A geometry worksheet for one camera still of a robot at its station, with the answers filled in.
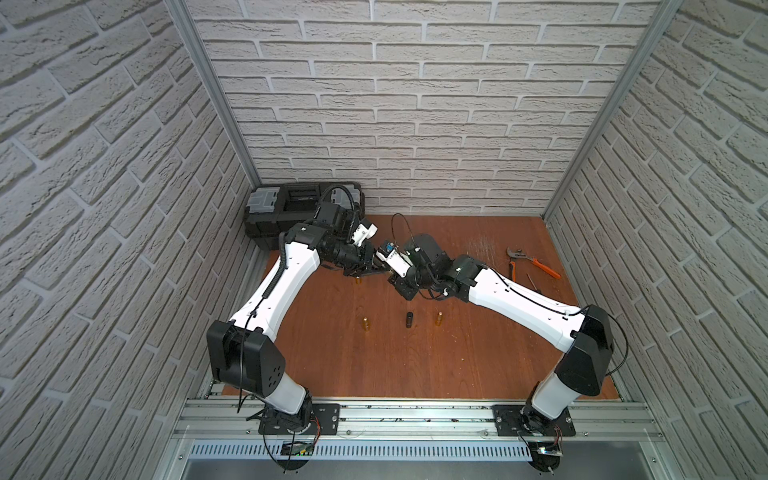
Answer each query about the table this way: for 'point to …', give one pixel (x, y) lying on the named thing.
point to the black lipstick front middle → (409, 319)
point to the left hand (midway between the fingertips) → (391, 264)
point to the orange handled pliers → (520, 255)
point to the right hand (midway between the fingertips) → (397, 274)
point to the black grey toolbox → (270, 208)
